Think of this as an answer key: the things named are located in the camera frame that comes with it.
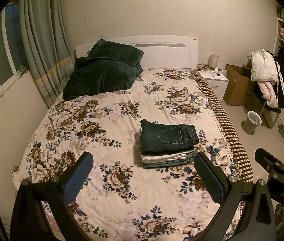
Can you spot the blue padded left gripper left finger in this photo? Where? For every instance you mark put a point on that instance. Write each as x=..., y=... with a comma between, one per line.
x=28, y=221

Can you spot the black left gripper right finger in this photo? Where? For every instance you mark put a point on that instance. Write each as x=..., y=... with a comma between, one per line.
x=257, y=221

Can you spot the dark blue denim jeans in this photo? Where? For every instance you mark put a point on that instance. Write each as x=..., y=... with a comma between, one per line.
x=166, y=139

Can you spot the grey shoe on floor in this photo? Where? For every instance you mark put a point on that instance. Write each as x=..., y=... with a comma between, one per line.
x=281, y=130

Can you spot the grey mesh waste bin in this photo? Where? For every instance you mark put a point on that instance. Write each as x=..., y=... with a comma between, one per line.
x=253, y=120

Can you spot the black metal chair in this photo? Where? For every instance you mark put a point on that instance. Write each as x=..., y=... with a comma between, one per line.
x=257, y=94

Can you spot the pink puffer jacket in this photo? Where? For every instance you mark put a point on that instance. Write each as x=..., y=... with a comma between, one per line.
x=269, y=93

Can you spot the brown cardboard box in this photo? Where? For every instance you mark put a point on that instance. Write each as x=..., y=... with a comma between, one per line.
x=240, y=87

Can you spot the white puffer jacket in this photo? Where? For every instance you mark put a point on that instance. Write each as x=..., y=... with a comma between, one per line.
x=263, y=66

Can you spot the white nightstand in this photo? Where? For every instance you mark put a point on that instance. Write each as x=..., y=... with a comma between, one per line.
x=217, y=82

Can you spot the folded white pants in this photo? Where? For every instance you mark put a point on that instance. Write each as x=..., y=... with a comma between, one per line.
x=165, y=157

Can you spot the beige cylindrical lamp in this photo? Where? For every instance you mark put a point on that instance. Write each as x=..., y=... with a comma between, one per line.
x=212, y=61

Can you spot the dark green folded quilt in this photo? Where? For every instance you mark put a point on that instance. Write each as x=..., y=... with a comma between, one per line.
x=101, y=75

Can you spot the white bed headboard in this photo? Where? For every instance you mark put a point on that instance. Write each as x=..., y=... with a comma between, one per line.
x=164, y=51

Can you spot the dark green pillow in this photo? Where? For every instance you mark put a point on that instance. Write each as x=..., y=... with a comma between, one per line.
x=104, y=49

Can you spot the grey green striped curtain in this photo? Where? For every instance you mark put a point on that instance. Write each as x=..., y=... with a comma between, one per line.
x=46, y=45

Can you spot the window with white frame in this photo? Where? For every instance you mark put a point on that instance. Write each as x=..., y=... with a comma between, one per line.
x=13, y=61

